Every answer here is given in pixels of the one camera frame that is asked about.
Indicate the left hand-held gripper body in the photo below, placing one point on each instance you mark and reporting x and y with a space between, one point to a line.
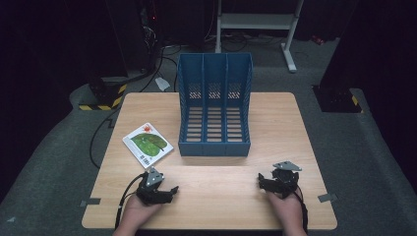
151 183

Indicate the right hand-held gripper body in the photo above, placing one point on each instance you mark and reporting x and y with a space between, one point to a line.
285 177

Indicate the book with green leaf cover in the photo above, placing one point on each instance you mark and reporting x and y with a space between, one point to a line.
148 144

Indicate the blue plastic file rack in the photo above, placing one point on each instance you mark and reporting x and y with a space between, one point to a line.
214 148

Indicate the person's left hand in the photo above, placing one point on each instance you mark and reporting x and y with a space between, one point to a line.
139 211

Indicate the person's right hand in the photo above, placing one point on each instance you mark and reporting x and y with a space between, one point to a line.
285 209

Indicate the grey tape strip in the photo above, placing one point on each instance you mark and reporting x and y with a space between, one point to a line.
90 202
327 197

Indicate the black stand base hazard tape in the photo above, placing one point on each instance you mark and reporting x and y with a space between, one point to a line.
105 95
337 100

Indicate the white paper scrap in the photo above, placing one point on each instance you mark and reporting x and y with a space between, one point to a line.
162 84

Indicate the small grey tape scrap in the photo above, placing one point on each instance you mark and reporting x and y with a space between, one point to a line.
11 219

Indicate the dark computer tower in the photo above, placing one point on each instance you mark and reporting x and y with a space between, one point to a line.
134 32

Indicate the white metal stand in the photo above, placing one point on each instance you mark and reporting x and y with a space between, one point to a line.
259 21

